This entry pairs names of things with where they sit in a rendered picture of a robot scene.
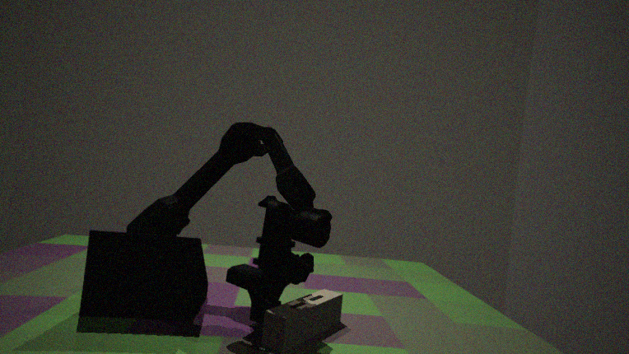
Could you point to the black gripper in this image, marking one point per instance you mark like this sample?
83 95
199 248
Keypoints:
259 283

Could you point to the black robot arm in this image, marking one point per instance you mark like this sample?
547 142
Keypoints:
170 215

